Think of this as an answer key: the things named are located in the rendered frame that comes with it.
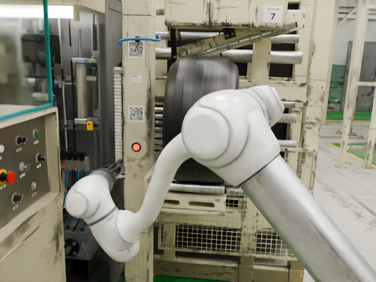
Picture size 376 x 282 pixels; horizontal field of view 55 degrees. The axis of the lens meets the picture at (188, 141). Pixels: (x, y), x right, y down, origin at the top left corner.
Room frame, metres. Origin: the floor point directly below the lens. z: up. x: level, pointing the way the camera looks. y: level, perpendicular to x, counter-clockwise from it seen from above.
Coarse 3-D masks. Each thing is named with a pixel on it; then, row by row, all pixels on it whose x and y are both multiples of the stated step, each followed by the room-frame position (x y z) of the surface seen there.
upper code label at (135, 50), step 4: (132, 40) 1.67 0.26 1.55; (128, 44) 1.67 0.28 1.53; (132, 44) 1.67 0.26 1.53; (136, 44) 1.67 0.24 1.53; (140, 44) 1.66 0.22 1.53; (128, 48) 1.67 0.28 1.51; (132, 48) 1.67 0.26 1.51; (136, 48) 1.67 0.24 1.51; (140, 48) 1.66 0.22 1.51; (128, 52) 1.67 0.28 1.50; (132, 52) 1.67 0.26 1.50; (136, 52) 1.67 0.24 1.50; (140, 52) 1.66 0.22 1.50; (128, 56) 1.67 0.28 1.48; (132, 56) 1.67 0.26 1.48; (136, 56) 1.67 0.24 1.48; (140, 56) 1.66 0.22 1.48
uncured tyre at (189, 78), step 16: (176, 64) 1.60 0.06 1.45; (192, 64) 1.58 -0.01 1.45; (208, 64) 1.58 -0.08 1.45; (224, 64) 1.58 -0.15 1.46; (176, 80) 1.51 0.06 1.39; (192, 80) 1.50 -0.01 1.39; (208, 80) 1.50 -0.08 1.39; (224, 80) 1.50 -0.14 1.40; (176, 96) 1.47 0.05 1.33; (192, 96) 1.46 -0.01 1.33; (176, 112) 1.44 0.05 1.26; (176, 128) 1.43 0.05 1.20; (192, 160) 1.45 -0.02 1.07; (176, 176) 1.54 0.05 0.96; (192, 176) 1.52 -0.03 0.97; (208, 176) 1.50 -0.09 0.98
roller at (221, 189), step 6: (174, 186) 1.57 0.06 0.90; (180, 186) 1.57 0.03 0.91; (186, 186) 1.57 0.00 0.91; (192, 186) 1.57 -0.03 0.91; (198, 186) 1.56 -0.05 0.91; (204, 186) 1.56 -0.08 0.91; (210, 186) 1.56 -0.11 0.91; (216, 186) 1.56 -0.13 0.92; (222, 186) 1.56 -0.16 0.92; (204, 192) 1.57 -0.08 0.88; (210, 192) 1.56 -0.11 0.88; (216, 192) 1.56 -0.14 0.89; (222, 192) 1.55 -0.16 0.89
